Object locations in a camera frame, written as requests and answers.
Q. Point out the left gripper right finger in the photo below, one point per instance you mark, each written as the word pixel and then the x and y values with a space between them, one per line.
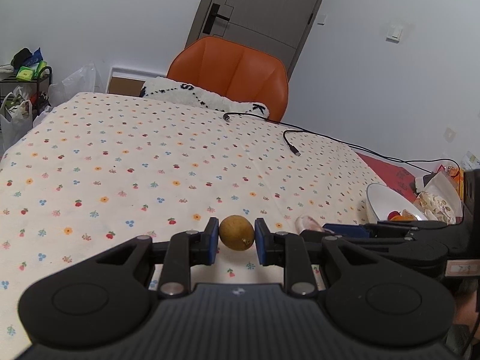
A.
pixel 288 251

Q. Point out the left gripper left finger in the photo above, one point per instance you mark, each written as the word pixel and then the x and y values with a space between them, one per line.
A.
pixel 185 250

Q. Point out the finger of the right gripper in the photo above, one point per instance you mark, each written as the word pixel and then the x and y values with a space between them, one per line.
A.
pixel 381 230

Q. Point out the red small apple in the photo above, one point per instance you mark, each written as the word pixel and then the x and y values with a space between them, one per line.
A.
pixel 392 215

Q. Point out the brown kiwi front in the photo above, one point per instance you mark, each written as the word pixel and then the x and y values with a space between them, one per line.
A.
pixel 236 233

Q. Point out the large orange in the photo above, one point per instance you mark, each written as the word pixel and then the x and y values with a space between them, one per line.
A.
pixel 405 216

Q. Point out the person's right hand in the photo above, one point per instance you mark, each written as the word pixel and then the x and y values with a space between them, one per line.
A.
pixel 466 299

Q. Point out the white ceramic bowl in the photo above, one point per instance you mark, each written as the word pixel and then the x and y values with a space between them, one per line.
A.
pixel 381 201

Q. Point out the white box of snacks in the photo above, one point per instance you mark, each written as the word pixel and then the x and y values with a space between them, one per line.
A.
pixel 438 199

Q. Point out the red paper mat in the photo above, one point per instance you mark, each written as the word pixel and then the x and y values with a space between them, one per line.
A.
pixel 395 177

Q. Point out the orange snack bag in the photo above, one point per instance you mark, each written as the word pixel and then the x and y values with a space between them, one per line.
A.
pixel 454 173

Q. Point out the floral white tablecloth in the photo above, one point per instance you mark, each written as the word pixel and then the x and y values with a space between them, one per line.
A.
pixel 101 169

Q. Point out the white black cushion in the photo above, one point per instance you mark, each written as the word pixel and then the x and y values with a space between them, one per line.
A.
pixel 164 89

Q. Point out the cardboard framed board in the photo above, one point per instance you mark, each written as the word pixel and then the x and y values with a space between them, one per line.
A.
pixel 128 81

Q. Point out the orange leather chair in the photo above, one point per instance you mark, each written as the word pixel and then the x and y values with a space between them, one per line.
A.
pixel 237 72

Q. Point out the clear plastic bag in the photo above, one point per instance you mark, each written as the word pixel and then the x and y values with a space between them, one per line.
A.
pixel 85 79

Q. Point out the white plastic shopping bag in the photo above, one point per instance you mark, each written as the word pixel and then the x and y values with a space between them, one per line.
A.
pixel 16 116

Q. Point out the black metal shelf rack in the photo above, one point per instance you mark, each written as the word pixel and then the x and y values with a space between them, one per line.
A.
pixel 36 89

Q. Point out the grey door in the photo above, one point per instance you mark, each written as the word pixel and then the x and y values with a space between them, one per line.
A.
pixel 277 27

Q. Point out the white light switch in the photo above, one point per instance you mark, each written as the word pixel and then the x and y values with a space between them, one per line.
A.
pixel 394 33

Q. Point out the black door handle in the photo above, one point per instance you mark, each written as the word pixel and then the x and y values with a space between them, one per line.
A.
pixel 213 14

